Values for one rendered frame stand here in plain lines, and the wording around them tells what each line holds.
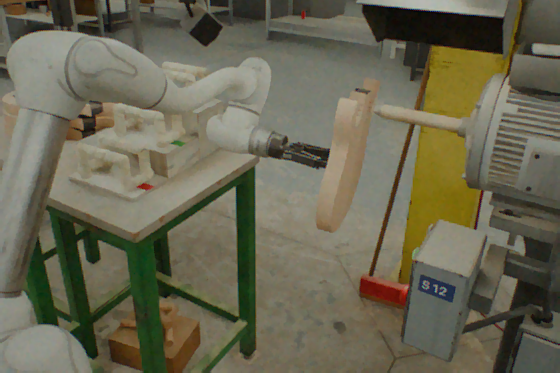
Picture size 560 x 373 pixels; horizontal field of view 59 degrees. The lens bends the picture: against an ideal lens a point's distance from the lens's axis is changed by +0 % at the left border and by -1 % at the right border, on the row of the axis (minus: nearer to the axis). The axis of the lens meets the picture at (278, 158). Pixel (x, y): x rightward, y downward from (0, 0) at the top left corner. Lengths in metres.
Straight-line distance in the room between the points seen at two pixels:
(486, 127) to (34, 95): 0.89
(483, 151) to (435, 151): 1.13
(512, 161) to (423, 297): 0.31
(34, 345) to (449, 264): 0.74
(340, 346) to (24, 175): 1.60
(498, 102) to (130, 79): 0.71
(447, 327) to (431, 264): 0.13
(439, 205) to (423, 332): 1.31
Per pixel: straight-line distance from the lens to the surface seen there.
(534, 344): 1.15
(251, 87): 1.45
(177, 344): 2.14
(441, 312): 0.96
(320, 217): 1.31
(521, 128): 1.03
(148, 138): 1.64
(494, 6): 1.07
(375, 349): 2.32
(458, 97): 2.08
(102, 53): 0.98
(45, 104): 1.09
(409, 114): 1.18
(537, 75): 1.04
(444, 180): 2.21
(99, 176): 1.61
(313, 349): 2.28
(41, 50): 1.11
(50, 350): 1.01
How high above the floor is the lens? 1.65
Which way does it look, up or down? 25 degrees down
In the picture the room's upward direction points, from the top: 1 degrees clockwise
